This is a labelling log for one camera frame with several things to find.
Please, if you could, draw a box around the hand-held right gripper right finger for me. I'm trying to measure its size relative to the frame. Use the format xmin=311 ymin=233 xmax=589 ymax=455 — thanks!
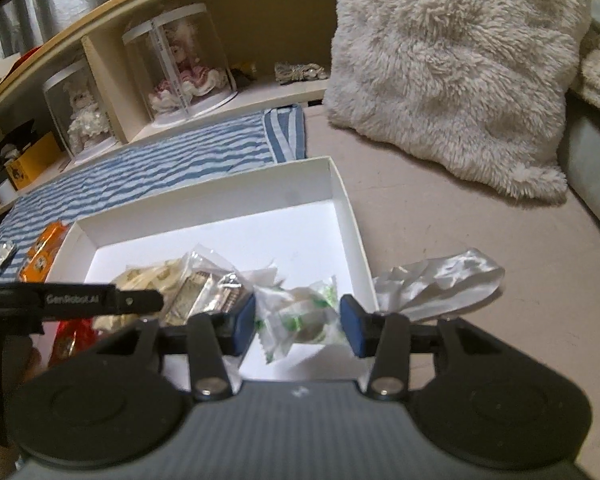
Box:
xmin=339 ymin=294 xmax=481 ymax=402

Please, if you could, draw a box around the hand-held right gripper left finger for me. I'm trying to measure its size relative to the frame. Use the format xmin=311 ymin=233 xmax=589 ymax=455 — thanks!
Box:
xmin=92 ymin=294 xmax=257 ymax=403

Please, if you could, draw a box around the black hat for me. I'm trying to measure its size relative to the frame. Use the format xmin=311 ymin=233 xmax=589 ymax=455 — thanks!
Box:
xmin=0 ymin=120 xmax=37 ymax=161

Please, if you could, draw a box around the red cloth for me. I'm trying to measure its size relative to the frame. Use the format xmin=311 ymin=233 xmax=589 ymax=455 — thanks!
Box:
xmin=7 ymin=45 xmax=44 ymax=69

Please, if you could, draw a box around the shiny white wrapper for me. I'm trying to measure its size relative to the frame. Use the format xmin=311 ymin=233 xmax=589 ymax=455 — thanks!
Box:
xmin=372 ymin=247 xmax=506 ymax=322

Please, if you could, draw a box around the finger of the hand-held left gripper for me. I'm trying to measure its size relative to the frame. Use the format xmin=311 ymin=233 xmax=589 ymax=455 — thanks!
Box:
xmin=115 ymin=289 xmax=164 ymax=318

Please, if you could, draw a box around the doll in pink dress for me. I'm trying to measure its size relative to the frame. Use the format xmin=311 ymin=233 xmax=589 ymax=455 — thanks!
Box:
xmin=149 ymin=25 xmax=234 ymax=114

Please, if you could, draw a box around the grey curtain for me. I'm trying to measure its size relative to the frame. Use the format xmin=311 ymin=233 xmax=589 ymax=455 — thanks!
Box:
xmin=0 ymin=0 xmax=126 ymax=68

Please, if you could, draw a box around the white doll in case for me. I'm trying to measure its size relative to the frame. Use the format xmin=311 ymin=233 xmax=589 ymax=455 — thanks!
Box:
xmin=42 ymin=60 xmax=122 ymax=166

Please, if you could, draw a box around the red snack packet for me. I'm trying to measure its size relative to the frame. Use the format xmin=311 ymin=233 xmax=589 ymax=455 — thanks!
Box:
xmin=47 ymin=317 xmax=103 ymax=368

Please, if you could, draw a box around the green white candy packet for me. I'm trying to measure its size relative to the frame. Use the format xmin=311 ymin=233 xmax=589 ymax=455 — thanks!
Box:
xmin=252 ymin=275 xmax=344 ymax=364

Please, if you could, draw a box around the doll in white dress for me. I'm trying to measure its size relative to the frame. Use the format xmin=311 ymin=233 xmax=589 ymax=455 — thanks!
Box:
xmin=67 ymin=85 xmax=112 ymax=152

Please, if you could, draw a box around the beige lace trinket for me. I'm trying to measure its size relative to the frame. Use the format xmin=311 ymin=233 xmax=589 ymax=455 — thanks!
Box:
xmin=275 ymin=61 xmax=330 ymax=85

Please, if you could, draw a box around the wooden shelf unit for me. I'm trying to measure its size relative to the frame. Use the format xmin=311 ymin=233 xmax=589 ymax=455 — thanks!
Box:
xmin=0 ymin=0 xmax=337 ymax=231

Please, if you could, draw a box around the white cardboard tray box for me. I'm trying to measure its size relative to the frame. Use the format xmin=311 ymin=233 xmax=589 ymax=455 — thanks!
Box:
xmin=45 ymin=156 xmax=381 ymax=381

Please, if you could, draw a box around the orange snack packet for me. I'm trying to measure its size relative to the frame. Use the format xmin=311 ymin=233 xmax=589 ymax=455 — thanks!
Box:
xmin=19 ymin=252 xmax=57 ymax=284
xmin=30 ymin=222 xmax=71 ymax=257

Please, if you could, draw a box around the pink doll in case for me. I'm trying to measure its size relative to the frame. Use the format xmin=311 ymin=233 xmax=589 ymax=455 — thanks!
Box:
xmin=121 ymin=4 xmax=239 ymax=127

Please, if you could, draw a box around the clear cracker packet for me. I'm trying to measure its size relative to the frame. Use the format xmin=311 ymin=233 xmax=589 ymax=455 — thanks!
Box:
xmin=164 ymin=245 xmax=247 ymax=327

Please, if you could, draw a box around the grey green cushion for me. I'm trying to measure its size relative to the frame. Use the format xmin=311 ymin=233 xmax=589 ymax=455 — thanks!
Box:
xmin=557 ymin=5 xmax=600 ymax=253

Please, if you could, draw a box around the fluffy white pillow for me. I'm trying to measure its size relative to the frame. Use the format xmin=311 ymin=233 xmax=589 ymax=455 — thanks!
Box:
xmin=322 ymin=0 xmax=600 ymax=204

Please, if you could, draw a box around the cream white snack packet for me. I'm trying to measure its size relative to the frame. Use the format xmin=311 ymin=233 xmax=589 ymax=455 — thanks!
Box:
xmin=96 ymin=259 xmax=191 ymax=332

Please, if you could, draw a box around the yellow box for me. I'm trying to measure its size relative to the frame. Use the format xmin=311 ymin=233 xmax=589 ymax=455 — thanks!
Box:
xmin=5 ymin=132 xmax=66 ymax=191

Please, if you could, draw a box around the blue white striped blanket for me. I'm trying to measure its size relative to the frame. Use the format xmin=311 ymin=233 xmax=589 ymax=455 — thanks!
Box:
xmin=0 ymin=105 xmax=307 ymax=286

